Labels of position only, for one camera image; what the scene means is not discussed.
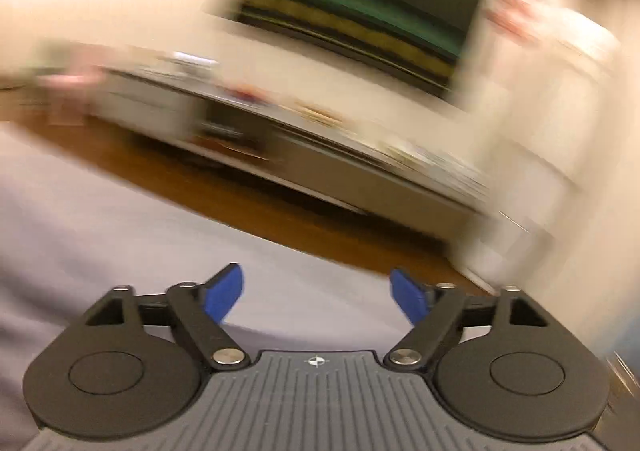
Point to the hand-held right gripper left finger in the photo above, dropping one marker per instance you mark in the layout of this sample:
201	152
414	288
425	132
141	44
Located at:
226	292

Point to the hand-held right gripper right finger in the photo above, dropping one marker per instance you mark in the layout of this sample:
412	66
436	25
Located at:
407	294

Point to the grey bed sheet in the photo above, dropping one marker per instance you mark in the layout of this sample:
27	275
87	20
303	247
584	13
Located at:
100	241

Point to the long low television cabinet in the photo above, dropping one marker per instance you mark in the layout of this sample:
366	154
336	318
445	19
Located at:
310	146

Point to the wall television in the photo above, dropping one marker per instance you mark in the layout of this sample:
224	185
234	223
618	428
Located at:
365	16

